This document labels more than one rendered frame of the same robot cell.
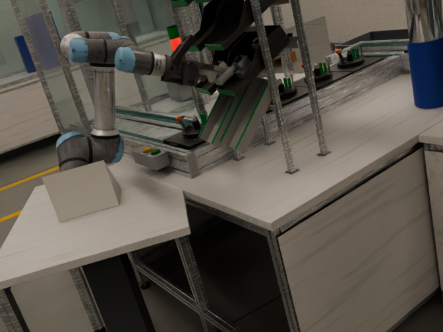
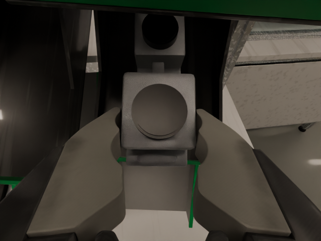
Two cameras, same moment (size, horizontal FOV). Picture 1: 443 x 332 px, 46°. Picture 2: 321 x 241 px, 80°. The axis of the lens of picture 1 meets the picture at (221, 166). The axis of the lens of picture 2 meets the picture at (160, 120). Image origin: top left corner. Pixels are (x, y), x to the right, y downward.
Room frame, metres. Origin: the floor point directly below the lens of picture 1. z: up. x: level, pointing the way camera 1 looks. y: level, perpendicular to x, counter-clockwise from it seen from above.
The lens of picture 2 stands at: (1.77, -0.01, 1.39)
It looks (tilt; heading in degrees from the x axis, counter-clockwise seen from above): 57 degrees down; 287
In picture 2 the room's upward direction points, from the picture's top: 6 degrees clockwise
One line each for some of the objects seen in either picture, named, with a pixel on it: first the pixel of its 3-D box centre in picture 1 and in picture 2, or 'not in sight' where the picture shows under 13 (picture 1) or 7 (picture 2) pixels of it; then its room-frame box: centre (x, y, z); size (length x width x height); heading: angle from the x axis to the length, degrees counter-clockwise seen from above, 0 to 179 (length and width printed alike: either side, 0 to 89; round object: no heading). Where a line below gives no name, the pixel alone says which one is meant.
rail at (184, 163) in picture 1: (144, 149); not in sight; (2.35, 0.33, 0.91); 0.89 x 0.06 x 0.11; 30
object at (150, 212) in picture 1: (97, 205); not in sight; (1.97, 0.52, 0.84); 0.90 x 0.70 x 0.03; 3
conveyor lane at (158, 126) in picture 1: (173, 136); not in sight; (2.46, 0.19, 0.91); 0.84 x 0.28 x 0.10; 30
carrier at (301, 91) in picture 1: (281, 86); not in sight; (2.44, -0.37, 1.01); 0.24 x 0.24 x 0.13; 30
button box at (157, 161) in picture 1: (150, 157); not in sight; (2.15, 0.29, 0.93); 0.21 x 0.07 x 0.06; 30
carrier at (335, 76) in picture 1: (316, 70); not in sight; (2.57, -0.59, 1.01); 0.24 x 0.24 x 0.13; 30
